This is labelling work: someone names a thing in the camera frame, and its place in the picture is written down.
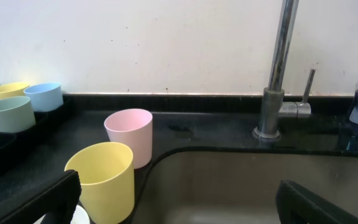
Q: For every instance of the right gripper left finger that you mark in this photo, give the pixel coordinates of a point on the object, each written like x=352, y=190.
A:
x=57, y=193

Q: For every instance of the steel sink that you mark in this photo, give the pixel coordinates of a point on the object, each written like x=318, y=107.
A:
x=228, y=186

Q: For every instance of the pink cup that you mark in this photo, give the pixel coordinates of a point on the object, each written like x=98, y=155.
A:
x=132, y=140

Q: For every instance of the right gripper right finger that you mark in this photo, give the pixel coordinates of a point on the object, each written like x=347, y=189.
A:
x=300, y=205

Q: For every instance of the blue cup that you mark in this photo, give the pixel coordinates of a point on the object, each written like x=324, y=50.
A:
x=47, y=99

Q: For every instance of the yellow cup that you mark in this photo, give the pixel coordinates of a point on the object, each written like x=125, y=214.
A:
x=9, y=90
x=110, y=193

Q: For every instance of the steel tap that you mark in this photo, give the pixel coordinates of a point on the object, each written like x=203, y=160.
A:
x=270, y=112

